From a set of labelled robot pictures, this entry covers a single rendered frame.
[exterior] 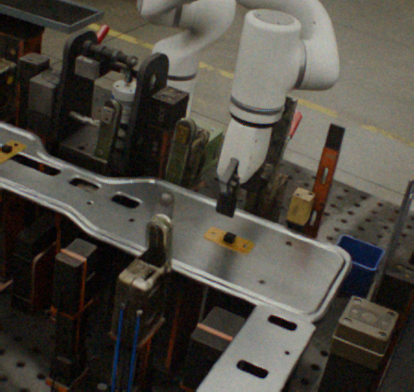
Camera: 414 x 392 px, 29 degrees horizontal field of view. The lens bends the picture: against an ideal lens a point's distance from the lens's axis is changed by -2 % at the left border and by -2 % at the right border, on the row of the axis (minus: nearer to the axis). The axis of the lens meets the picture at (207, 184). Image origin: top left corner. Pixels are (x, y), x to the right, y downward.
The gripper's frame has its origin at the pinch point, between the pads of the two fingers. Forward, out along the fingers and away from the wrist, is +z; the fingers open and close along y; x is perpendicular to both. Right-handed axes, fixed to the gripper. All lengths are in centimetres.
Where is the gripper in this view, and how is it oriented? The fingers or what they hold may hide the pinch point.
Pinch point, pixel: (237, 196)
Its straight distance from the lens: 134.5
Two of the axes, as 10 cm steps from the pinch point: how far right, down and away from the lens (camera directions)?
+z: -1.5, 8.4, 5.3
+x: 8.9, 3.5, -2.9
